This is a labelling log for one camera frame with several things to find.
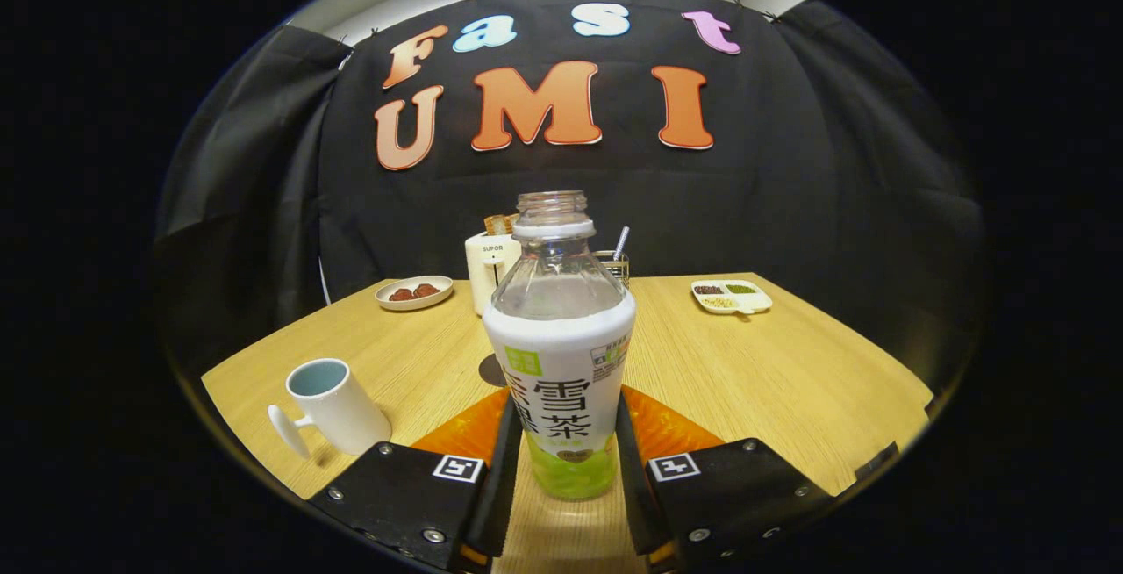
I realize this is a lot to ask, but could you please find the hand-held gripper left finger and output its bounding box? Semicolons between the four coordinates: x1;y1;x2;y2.
307;385;525;573

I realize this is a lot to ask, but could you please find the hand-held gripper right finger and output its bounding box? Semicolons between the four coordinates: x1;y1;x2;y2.
614;385;834;573

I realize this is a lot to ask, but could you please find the clear juice bottle white label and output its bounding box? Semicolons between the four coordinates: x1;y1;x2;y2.
482;190;637;501

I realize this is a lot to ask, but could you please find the white ceramic cup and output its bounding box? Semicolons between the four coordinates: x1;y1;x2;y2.
268;358;393;460

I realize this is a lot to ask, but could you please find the wooden table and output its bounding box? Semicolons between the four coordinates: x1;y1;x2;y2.
200;272;934;574

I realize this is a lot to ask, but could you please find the white toaster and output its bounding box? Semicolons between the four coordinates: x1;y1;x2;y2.
465;232;523;317

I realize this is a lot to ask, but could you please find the small round plate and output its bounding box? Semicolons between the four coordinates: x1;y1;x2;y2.
375;276;454;312

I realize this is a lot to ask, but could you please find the divided white dish with beans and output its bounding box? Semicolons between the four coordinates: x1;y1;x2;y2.
690;280;774;316

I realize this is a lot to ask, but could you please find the black backdrop cloth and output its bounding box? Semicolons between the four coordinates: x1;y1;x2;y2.
154;0;988;399

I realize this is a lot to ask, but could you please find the wire mesh holder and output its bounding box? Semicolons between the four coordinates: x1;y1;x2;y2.
593;250;631;290

